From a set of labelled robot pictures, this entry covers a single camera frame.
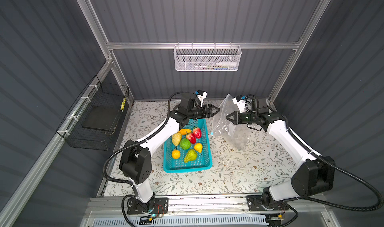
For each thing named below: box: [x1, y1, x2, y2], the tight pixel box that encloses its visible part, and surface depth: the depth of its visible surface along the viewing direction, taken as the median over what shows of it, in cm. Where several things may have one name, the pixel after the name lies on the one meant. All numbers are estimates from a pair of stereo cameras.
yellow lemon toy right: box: [194, 142, 203, 153], surface depth 92 cm
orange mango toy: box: [178, 128, 192, 136], surface depth 100 cm
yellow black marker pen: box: [120, 97, 127, 112], surface depth 84 cm
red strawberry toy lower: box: [186, 133, 196, 144], surface depth 96 cm
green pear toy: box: [184, 149, 198, 163], surface depth 87 cm
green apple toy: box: [180, 138, 191, 150], surface depth 91 cm
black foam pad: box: [82, 105, 119, 131], surface depth 74 cm
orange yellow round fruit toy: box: [171, 149, 181, 160], surface depth 88 cm
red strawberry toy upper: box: [192, 126, 202, 139], surface depth 100 cm
